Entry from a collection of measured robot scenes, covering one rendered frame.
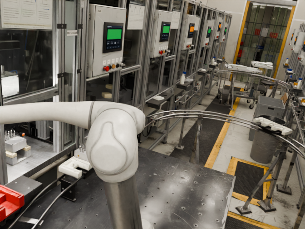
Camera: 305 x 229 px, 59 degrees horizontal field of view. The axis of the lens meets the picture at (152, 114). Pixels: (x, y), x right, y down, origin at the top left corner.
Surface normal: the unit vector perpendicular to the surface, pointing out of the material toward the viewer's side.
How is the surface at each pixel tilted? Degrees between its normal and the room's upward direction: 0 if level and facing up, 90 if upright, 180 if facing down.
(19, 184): 0
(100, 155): 84
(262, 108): 91
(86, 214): 0
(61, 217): 0
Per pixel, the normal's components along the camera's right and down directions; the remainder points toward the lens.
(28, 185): 0.12, -0.93
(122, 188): 0.28, 0.32
